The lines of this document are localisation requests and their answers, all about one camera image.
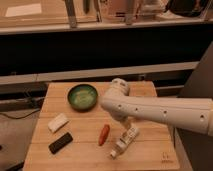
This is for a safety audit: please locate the white tube bottle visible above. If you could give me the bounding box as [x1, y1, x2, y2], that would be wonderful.
[110, 125, 139, 159]

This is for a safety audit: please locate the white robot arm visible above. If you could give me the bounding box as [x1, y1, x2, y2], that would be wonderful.
[100, 78, 213, 137]

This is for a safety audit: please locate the grey metal post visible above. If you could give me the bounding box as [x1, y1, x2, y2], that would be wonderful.
[65, 0, 77, 28]

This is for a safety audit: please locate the white rectangular block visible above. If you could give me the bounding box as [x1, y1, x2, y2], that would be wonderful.
[48, 113, 69, 133]

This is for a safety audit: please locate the black cable on floor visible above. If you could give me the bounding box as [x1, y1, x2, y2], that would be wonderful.
[0, 108, 42, 121]

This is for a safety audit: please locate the black rectangular block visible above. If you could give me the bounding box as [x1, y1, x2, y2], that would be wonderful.
[48, 132, 73, 154]

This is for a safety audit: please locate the green ceramic bowl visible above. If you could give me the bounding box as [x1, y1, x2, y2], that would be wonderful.
[67, 84, 98, 111]

